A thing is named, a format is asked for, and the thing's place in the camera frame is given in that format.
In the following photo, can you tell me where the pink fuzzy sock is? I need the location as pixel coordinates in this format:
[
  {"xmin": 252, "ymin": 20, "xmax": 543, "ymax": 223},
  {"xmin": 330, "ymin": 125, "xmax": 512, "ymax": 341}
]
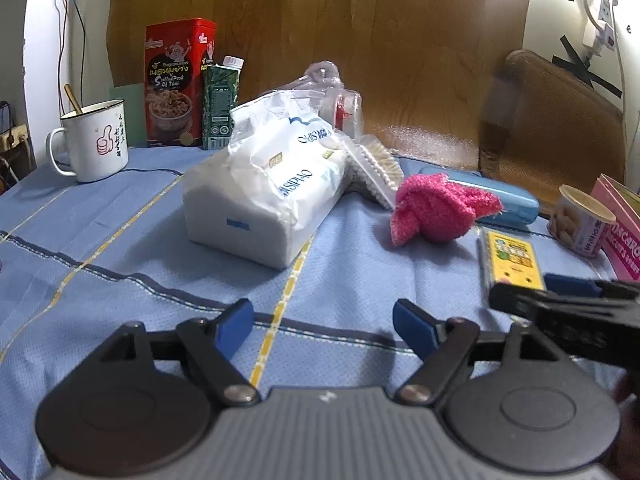
[{"xmin": 390, "ymin": 172, "xmax": 504, "ymax": 247}]

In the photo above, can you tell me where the clear plastic bag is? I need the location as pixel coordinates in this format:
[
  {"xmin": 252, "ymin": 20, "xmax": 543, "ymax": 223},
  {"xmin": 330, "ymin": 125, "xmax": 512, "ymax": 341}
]
[{"xmin": 290, "ymin": 61, "xmax": 363, "ymax": 138}]

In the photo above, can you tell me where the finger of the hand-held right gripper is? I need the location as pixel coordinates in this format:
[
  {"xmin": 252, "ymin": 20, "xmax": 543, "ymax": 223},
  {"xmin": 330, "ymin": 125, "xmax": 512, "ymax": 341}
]
[
  {"xmin": 544, "ymin": 274, "xmax": 640, "ymax": 297},
  {"xmin": 488, "ymin": 281, "xmax": 640, "ymax": 361}
]

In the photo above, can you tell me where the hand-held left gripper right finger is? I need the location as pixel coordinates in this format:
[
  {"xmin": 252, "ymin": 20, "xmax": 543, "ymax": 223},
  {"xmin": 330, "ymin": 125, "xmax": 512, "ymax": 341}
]
[{"xmin": 392, "ymin": 299, "xmax": 583, "ymax": 406}]

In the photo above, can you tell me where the white tissue pack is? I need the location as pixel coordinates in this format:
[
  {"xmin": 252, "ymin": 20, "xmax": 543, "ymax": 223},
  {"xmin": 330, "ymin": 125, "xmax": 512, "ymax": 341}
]
[{"xmin": 182, "ymin": 91, "xmax": 351, "ymax": 270}]

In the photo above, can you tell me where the white enamel mug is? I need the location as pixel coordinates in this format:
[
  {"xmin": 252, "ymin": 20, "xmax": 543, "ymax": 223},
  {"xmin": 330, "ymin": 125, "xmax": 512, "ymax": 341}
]
[{"xmin": 46, "ymin": 99, "xmax": 129, "ymax": 183}]

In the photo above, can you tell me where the yellow card case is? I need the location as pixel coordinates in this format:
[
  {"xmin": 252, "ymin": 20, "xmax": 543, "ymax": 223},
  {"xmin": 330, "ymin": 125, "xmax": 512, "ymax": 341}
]
[{"xmin": 477, "ymin": 227, "xmax": 546, "ymax": 306}]

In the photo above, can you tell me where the red snack box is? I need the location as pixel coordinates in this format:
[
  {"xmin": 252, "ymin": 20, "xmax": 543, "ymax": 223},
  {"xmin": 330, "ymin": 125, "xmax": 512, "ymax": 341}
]
[{"xmin": 145, "ymin": 17, "xmax": 218, "ymax": 147}]

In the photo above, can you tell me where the wood-grain wall sheet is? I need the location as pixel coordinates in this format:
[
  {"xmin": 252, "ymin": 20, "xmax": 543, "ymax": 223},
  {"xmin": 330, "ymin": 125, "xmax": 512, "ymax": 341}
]
[{"xmin": 107, "ymin": 0, "xmax": 533, "ymax": 171}]

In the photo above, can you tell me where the blue checked tablecloth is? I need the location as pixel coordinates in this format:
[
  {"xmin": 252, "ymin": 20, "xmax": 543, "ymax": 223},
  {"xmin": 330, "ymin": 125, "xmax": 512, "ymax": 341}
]
[{"xmin": 0, "ymin": 145, "xmax": 640, "ymax": 466}]

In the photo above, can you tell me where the small food can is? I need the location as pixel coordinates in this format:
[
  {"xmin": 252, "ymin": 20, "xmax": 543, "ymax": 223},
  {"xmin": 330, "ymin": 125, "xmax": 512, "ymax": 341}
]
[{"xmin": 546, "ymin": 185, "xmax": 618, "ymax": 259}]

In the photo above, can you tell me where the wall socket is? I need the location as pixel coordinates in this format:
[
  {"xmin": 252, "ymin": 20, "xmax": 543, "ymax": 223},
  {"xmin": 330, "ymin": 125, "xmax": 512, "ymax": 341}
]
[{"xmin": 0, "ymin": 125, "xmax": 28, "ymax": 151}]

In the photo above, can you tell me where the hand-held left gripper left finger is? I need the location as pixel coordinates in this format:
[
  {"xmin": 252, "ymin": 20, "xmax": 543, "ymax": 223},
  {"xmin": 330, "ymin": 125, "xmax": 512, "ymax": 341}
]
[{"xmin": 75, "ymin": 298, "xmax": 262, "ymax": 407}]

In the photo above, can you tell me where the blue plastic case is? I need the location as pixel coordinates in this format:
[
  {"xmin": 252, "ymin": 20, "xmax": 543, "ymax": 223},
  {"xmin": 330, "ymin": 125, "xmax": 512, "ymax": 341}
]
[{"xmin": 400, "ymin": 157, "xmax": 541, "ymax": 226}]

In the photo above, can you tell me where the cotton swab pack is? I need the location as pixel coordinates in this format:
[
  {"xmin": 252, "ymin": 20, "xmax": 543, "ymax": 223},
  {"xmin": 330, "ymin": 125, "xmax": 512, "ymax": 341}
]
[{"xmin": 342, "ymin": 135, "xmax": 405, "ymax": 209}]

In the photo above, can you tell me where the thin black wall cable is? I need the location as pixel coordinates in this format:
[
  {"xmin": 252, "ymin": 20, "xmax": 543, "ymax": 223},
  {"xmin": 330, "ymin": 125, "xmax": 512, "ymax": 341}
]
[{"xmin": 57, "ymin": 0, "xmax": 86, "ymax": 111}]

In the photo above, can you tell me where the white power strip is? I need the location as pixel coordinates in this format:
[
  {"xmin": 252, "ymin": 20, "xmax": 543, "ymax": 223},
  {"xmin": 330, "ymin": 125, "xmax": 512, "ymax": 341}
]
[{"xmin": 582, "ymin": 0, "xmax": 618, "ymax": 58}]

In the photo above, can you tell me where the green drink carton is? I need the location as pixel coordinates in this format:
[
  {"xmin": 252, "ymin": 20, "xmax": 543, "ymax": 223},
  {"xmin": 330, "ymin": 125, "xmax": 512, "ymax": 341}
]
[{"xmin": 201, "ymin": 56, "xmax": 246, "ymax": 151}]

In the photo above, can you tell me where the pink tin box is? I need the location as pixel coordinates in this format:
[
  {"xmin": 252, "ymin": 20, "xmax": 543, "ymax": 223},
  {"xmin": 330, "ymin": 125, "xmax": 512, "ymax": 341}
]
[{"xmin": 590, "ymin": 174, "xmax": 640, "ymax": 281}]

